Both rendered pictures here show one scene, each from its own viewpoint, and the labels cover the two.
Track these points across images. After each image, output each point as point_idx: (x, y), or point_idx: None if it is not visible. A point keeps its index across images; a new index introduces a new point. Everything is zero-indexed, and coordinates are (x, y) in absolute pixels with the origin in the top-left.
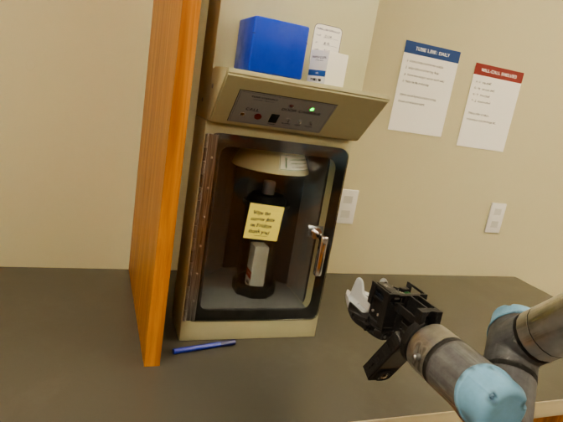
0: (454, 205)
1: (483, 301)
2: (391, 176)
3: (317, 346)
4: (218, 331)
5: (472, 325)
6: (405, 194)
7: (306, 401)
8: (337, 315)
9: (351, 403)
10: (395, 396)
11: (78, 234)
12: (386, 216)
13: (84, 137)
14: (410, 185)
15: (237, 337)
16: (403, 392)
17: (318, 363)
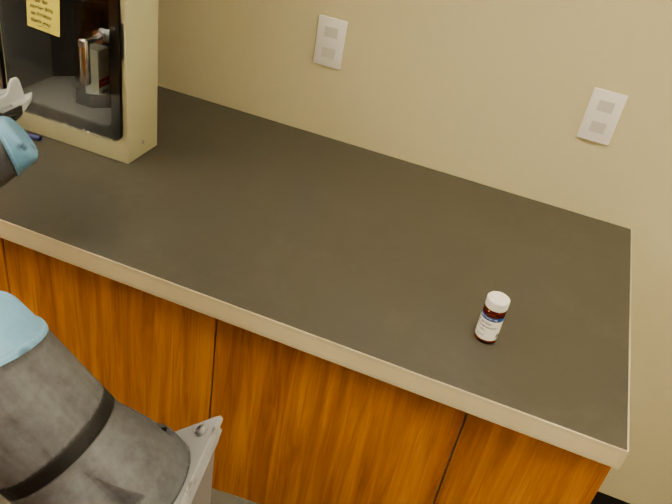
0: (516, 77)
1: (462, 224)
2: (400, 8)
3: (111, 170)
4: (32, 123)
5: (359, 232)
6: (425, 42)
7: (0, 193)
8: (201, 160)
9: (33, 211)
10: (84, 227)
11: None
12: (394, 70)
13: None
14: (432, 28)
15: (51, 136)
16: (101, 229)
17: (77, 180)
